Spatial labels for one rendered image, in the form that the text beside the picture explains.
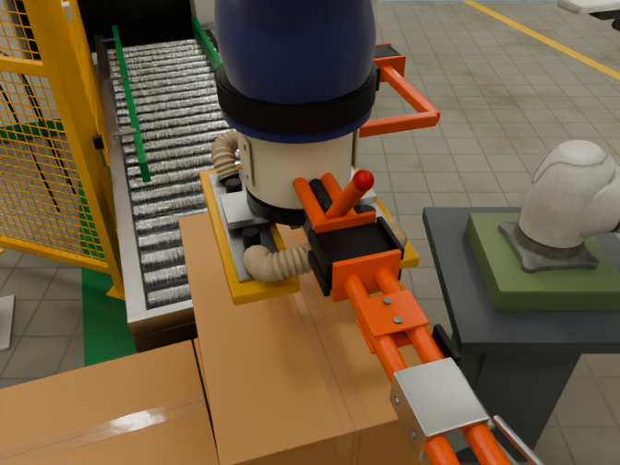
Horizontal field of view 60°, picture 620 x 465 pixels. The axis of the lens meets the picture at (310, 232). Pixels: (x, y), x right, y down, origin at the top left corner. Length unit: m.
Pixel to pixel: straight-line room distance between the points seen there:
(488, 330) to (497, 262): 0.17
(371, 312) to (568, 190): 0.77
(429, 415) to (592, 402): 1.76
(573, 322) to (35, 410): 1.26
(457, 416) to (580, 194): 0.83
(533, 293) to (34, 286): 2.07
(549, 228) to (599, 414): 1.04
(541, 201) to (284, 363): 0.69
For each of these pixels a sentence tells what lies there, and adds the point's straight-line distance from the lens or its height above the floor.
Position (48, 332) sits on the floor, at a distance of 2.43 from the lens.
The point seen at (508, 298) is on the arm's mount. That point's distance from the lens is 1.30.
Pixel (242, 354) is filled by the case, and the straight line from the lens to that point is 0.93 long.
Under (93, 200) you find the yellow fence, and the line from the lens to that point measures 2.16.
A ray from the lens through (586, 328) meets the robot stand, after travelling 1.36.
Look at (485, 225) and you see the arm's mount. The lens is 1.46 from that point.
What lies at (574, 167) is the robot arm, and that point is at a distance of 1.26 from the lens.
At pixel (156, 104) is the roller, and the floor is 0.55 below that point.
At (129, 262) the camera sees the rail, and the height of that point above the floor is 0.59.
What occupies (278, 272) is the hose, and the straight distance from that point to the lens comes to 0.71.
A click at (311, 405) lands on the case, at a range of 0.87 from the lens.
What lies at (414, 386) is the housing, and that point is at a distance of 0.52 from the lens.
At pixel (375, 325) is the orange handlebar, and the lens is 0.56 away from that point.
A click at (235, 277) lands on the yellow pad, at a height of 1.13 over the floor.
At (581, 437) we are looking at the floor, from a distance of 2.13.
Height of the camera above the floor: 1.67
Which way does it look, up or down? 39 degrees down
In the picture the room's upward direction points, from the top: straight up
